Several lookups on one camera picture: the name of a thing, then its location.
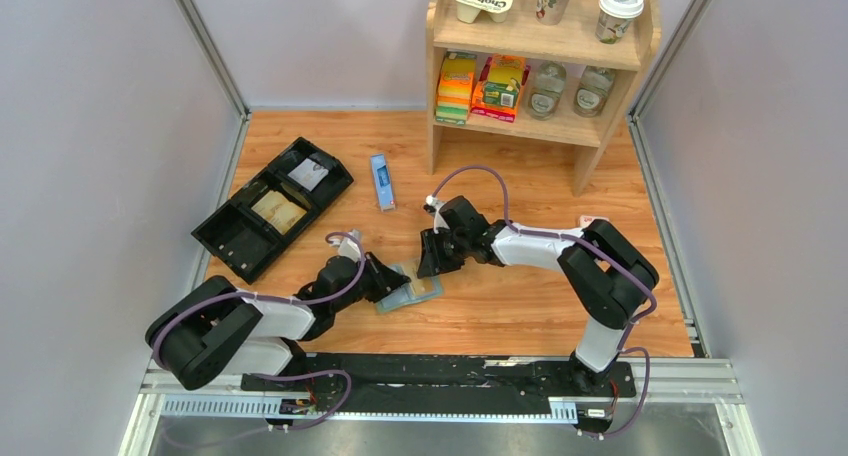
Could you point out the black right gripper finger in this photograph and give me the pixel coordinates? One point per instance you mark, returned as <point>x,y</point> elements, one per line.
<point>455,252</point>
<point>429,261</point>

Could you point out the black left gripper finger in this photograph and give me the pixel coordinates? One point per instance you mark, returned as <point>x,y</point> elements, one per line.
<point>384,276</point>
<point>379,289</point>

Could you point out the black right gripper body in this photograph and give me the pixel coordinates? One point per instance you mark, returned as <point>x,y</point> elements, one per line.
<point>455,236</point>

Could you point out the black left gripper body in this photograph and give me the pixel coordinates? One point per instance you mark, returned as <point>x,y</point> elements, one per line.
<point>355,295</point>

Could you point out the teal card holder wallet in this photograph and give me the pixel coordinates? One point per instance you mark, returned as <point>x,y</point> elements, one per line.
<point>403,296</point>

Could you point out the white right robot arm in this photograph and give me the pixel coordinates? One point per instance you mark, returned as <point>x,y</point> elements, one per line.
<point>610,277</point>

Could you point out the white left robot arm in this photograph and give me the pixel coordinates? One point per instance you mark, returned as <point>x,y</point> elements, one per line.
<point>218,329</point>

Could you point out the silver card in tray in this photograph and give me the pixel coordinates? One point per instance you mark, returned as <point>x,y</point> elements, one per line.
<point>308,174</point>

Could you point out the blue slim box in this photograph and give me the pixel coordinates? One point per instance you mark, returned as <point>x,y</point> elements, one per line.
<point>382,182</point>

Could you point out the black compartment tray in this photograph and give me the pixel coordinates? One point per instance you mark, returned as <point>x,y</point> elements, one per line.
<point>245,242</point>

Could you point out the white Kamenoko sponge pack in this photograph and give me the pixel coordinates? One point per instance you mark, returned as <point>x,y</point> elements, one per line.
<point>585,220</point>

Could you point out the orange pink sponge pack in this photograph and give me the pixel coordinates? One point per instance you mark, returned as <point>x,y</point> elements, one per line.
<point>499,89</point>

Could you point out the green sponge pack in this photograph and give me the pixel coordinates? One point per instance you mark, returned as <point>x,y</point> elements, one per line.
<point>455,87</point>

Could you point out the wooden shelf unit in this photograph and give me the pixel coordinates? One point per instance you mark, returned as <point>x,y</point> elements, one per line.
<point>573,41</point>

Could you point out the glass jar left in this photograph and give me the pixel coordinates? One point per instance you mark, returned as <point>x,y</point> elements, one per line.
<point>546,90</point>

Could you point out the glass jar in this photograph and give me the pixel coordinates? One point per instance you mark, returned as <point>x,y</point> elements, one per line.
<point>546,90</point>
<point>593,90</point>

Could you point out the glass jar right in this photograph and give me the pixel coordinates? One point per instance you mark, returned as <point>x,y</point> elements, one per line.
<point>593,90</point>

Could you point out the paper coffee cup right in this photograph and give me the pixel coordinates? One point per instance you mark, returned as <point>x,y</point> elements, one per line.
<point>615,18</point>

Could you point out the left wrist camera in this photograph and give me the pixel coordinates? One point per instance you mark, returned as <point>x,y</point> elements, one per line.
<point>348,245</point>

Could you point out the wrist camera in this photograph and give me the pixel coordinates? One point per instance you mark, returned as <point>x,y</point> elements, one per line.
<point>433,206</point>
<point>348,245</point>

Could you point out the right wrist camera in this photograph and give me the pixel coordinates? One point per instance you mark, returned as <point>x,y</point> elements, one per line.
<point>433,206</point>

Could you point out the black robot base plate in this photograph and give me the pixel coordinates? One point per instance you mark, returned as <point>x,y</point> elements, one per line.
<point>441,384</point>

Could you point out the aluminium frame rail right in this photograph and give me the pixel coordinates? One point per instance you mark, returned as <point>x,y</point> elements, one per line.
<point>677,18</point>

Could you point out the aluminium frame rail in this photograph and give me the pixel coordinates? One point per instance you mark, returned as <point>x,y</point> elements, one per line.
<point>677,18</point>
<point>225,123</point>

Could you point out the aluminium frame rail left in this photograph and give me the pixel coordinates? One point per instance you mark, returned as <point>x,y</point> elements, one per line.
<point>225,123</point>

